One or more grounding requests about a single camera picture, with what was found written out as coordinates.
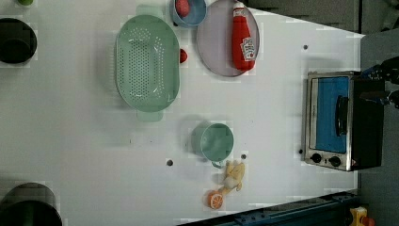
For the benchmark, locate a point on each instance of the yellow red toy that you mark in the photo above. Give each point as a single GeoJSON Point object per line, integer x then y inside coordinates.
{"type": "Point", "coordinates": [360, 217]}

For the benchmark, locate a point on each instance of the black toaster oven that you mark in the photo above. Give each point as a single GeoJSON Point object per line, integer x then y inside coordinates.
{"type": "Point", "coordinates": [360, 120]}

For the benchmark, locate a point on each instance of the green perforated colander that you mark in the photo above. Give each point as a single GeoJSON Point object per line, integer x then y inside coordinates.
{"type": "Point", "coordinates": [147, 63]}

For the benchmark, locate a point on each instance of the orange slice toy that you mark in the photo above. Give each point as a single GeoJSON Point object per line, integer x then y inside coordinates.
{"type": "Point", "coordinates": [215, 199]}

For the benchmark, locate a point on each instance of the blue metal frame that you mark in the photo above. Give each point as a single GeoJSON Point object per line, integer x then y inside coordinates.
{"type": "Point", "coordinates": [328, 210]}

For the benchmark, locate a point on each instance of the pink toy fruit in bowl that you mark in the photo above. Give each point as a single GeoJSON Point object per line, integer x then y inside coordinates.
{"type": "Point", "coordinates": [182, 7]}

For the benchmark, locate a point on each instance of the black cylinder upper post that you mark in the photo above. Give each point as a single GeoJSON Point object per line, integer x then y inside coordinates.
{"type": "Point", "coordinates": [18, 41]}

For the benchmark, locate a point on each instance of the green small object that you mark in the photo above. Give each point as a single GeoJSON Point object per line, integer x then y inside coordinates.
{"type": "Point", "coordinates": [26, 2]}

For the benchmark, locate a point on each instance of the peeled toy banana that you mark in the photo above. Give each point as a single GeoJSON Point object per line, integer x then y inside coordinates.
{"type": "Point", "coordinates": [234, 174]}

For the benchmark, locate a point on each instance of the blue bowl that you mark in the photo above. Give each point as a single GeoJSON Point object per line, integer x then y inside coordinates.
{"type": "Point", "coordinates": [198, 11]}

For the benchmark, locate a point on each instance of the green mug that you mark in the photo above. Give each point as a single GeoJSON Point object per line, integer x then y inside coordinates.
{"type": "Point", "coordinates": [212, 141]}

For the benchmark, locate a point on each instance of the red ketchup bottle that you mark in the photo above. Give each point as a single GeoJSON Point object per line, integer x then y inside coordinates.
{"type": "Point", "coordinates": [242, 45]}

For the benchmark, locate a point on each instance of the red toy strawberry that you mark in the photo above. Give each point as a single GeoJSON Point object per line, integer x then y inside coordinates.
{"type": "Point", "coordinates": [183, 56]}

